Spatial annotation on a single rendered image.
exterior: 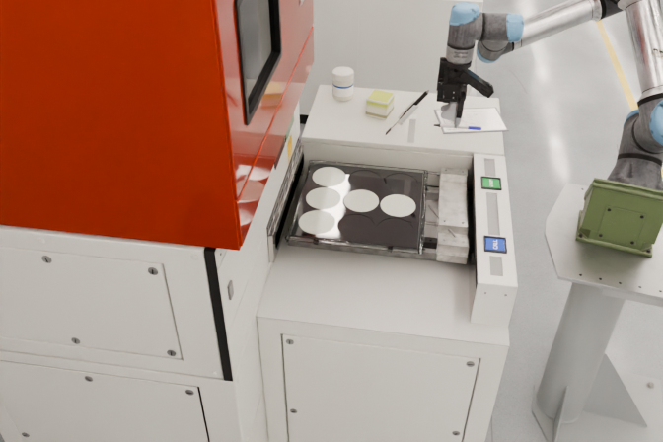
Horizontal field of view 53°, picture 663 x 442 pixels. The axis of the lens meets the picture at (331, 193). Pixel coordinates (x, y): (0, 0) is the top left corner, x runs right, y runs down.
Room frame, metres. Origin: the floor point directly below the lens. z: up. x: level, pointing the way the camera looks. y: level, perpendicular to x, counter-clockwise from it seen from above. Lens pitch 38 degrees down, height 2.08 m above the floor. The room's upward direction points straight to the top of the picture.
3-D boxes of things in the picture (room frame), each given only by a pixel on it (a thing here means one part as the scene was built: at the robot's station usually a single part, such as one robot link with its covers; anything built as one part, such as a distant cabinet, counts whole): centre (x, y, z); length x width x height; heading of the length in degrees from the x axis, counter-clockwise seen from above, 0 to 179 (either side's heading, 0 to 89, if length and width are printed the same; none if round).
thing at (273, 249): (1.51, 0.13, 0.89); 0.44 x 0.02 x 0.10; 171
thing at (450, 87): (1.68, -0.34, 1.19); 0.09 x 0.08 x 0.12; 83
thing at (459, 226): (1.39, -0.34, 0.89); 0.08 x 0.03 x 0.03; 81
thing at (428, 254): (1.36, -0.12, 0.84); 0.50 x 0.02 x 0.03; 81
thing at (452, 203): (1.47, -0.35, 0.87); 0.36 x 0.08 x 0.03; 171
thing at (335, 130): (1.86, -0.24, 0.89); 0.62 x 0.35 x 0.14; 81
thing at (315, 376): (1.55, -0.20, 0.41); 0.97 x 0.64 x 0.82; 171
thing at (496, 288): (1.37, -0.43, 0.89); 0.55 x 0.09 x 0.14; 171
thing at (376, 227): (1.49, -0.08, 0.90); 0.34 x 0.34 x 0.01; 81
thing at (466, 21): (1.68, -0.36, 1.35); 0.09 x 0.08 x 0.11; 86
